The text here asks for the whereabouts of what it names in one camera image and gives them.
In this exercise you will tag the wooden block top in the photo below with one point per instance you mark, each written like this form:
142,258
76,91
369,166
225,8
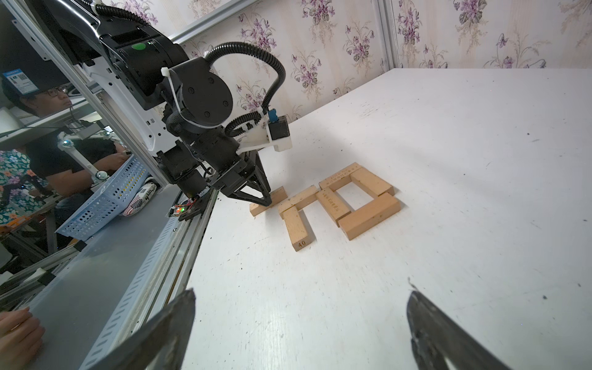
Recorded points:
370,215

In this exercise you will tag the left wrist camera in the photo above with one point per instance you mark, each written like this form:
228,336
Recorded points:
265,134

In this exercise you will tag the wooden block numbered 67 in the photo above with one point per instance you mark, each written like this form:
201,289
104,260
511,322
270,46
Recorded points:
299,201

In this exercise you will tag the blue perforated plastic basket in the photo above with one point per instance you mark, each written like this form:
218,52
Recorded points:
109,201

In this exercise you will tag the patterned rolled cloth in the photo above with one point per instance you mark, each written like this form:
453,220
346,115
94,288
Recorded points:
141,199

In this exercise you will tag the aluminium rail frame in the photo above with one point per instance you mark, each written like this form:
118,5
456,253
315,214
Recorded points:
162,276

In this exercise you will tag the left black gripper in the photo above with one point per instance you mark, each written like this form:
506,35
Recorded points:
209,160

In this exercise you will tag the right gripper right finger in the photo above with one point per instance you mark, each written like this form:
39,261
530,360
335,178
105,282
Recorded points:
437,342

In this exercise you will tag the bare hand at edge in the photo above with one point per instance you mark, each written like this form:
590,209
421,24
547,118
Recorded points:
21,338

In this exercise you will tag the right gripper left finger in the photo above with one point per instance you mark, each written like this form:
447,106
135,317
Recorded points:
159,344

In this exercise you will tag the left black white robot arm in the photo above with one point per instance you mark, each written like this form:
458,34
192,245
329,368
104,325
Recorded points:
198,103

